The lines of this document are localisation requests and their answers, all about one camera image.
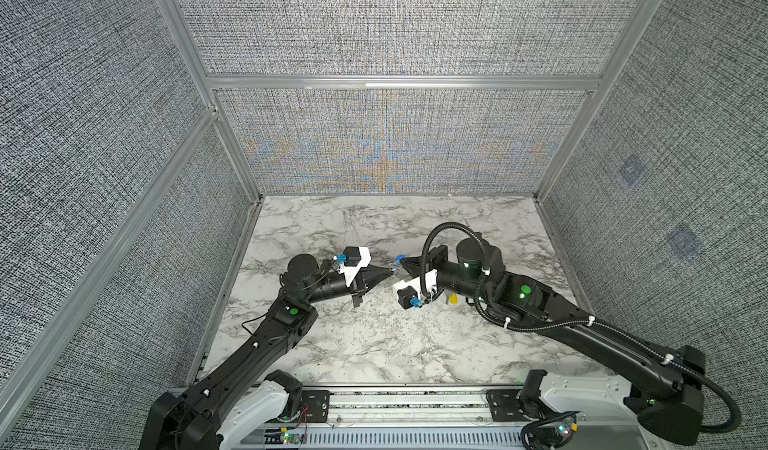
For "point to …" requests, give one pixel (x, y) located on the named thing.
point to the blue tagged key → (398, 258)
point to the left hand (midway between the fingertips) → (389, 272)
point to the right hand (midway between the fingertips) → (407, 246)
